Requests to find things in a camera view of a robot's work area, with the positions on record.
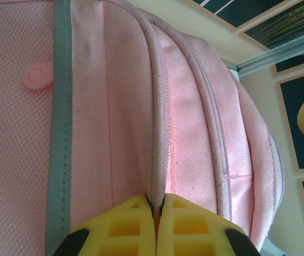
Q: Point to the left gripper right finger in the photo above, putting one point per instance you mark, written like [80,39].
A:
[194,229]

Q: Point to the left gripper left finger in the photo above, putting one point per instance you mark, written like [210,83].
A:
[120,229]

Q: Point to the pink backpack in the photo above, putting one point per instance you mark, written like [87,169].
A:
[101,106]

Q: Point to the aluminium corner post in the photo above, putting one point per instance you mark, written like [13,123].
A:
[288,57]

